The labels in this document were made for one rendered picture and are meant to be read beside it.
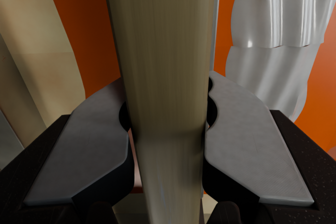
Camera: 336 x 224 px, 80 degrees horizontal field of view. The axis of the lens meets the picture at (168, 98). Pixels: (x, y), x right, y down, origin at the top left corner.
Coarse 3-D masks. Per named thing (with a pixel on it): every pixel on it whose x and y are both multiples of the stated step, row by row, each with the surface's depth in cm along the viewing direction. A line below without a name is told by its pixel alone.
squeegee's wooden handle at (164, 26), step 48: (144, 0) 5; (192, 0) 5; (144, 48) 6; (192, 48) 6; (144, 96) 7; (192, 96) 7; (144, 144) 8; (192, 144) 8; (144, 192) 10; (192, 192) 10
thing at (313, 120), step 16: (224, 48) 16; (320, 48) 16; (80, 64) 18; (96, 64) 17; (112, 64) 17; (224, 64) 17; (320, 64) 17; (96, 80) 18; (112, 80) 18; (320, 80) 18; (320, 96) 19; (304, 112) 20; (320, 112) 20; (304, 128) 21; (320, 128) 21; (320, 144) 22
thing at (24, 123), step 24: (0, 48) 16; (0, 72) 16; (0, 96) 16; (24, 96) 19; (0, 120) 17; (24, 120) 19; (0, 144) 18; (24, 144) 18; (0, 168) 20; (120, 216) 30; (144, 216) 30
